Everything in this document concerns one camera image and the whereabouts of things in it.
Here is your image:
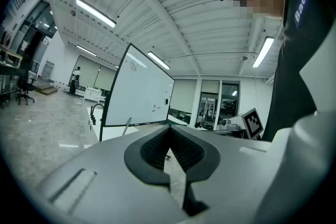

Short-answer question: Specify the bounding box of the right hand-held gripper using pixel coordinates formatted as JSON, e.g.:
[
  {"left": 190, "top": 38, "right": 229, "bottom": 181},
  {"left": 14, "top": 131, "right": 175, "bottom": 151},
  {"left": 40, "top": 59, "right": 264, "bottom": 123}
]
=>
[{"left": 235, "top": 107, "right": 264, "bottom": 140}]

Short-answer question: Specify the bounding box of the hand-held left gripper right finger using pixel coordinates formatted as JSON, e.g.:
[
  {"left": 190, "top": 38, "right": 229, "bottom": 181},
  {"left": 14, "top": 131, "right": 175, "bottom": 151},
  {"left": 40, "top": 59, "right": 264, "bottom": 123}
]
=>
[{"left": 170, "top": 124, "right": 280, "bottom": 224}]

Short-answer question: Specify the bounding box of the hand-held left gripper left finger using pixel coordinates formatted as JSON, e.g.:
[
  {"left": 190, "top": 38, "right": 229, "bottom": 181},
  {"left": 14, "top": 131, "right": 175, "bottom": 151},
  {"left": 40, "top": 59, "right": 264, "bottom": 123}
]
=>
[{"left": 34, "top": 124, "right": 190, "bottom": 224}]

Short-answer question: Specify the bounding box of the glass door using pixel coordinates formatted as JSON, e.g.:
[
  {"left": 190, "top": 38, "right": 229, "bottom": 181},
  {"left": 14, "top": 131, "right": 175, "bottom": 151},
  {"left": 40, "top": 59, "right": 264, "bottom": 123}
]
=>
[{"left": 198, "top": 80, "right": 240, "bottom": 131}]

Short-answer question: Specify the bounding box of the person's black t-shirt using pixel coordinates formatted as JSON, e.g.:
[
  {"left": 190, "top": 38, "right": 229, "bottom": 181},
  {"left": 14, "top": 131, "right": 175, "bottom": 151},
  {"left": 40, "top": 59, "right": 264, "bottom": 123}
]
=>
[{"left": 262, "top": 0, "right": 336, "bottom": 142}]

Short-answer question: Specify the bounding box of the pale roller blind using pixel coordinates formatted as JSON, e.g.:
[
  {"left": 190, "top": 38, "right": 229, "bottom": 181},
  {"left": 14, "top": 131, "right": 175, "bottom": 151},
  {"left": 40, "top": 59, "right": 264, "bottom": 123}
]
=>
[
  {"left": 173, "top": 80, "right": 197, "bottom": 114},
  {"left": 78, "top": 55, "right": 101, "bottom": 87}
]

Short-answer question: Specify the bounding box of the ceiling tube light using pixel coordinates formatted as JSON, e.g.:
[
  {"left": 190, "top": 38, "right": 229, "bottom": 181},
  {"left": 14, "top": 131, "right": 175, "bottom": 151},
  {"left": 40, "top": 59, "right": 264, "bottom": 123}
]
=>
[
  {"left": 76, "top": 44, "right": 98, "bottom": 57},
  {"left": 251, "top": 36, "right": 275, "bottom": 69},
  {"left": 75, "top": 0, "right": 117, "bottom": 29},
  {"left": 146, "top": 51, "right": 171, "bottom": 70}
]

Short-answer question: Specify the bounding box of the white low cabinet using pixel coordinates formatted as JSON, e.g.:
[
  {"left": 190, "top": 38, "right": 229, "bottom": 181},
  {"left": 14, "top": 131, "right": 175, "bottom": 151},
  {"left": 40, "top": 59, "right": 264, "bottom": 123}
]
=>
[{"left": 83, "top": 86, "right": 106, "bottom": 103}]

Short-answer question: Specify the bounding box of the whiteboard on black stand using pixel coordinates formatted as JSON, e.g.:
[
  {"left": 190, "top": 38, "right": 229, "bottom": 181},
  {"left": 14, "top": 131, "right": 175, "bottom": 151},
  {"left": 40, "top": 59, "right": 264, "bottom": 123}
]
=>
[{"left": 98, "top": 42, "right": 176, "bottom": 143}]

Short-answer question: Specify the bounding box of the low wooden platform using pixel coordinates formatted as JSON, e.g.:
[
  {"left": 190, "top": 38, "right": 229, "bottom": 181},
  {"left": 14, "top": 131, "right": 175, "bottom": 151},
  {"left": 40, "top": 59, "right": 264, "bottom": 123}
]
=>
[{"left": 35, "top": 85, "right": 58, "bottom": 97}]

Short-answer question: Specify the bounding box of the black office chair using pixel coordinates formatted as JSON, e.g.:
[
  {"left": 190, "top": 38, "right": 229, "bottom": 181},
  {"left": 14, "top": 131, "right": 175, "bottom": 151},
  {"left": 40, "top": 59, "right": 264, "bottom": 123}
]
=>
[{"left": 16, "top": 54, "right": 37, "bottom": 106}]

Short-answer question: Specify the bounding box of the black office desk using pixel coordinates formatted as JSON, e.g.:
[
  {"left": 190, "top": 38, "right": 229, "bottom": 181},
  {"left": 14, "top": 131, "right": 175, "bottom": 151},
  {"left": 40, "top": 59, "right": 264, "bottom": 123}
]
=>
[{"left": 0, "top": 44, "right": 27, "bottom": 110}]

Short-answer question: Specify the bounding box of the black framed glass partition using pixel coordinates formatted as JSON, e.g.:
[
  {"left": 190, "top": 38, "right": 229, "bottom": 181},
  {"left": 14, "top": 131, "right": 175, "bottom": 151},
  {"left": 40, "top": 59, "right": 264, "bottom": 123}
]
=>
[{"left": 10, "top": 0, "right": 58, "bottom": 71}]

